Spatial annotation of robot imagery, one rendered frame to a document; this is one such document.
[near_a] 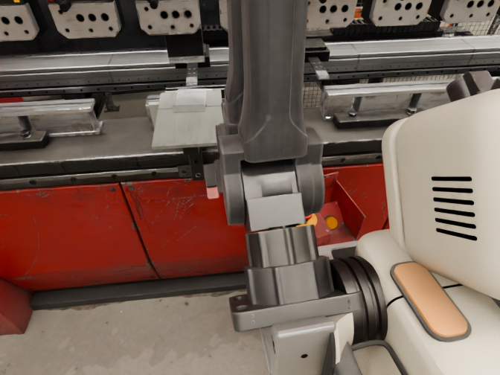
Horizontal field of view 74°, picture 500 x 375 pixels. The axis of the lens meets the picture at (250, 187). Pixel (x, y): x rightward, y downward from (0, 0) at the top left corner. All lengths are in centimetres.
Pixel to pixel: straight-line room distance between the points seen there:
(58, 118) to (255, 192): 92
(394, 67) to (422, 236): 118
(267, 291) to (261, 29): 22
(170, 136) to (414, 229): 66
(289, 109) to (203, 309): 143
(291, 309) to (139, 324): 142
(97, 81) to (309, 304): 118
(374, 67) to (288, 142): 113
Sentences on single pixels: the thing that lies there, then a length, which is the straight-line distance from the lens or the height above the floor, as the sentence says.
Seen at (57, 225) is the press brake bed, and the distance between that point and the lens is 133.
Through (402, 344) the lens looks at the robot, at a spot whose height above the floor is 120.
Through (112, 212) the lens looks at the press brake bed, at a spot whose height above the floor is 64.
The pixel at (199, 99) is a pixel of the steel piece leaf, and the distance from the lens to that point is 100.
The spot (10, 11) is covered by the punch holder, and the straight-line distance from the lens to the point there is 104.
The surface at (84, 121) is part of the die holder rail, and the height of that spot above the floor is 92.
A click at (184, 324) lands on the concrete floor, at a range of 165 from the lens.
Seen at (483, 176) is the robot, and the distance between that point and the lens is 26.
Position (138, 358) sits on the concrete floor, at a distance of 164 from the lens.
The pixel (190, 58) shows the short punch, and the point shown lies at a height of 109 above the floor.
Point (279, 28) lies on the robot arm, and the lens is 28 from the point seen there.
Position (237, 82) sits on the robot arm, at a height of 131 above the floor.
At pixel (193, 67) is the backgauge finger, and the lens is 118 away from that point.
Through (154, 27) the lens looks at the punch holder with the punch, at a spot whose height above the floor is 119.
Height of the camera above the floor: 149
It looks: 45 degrees down
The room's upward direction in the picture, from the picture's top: straight up
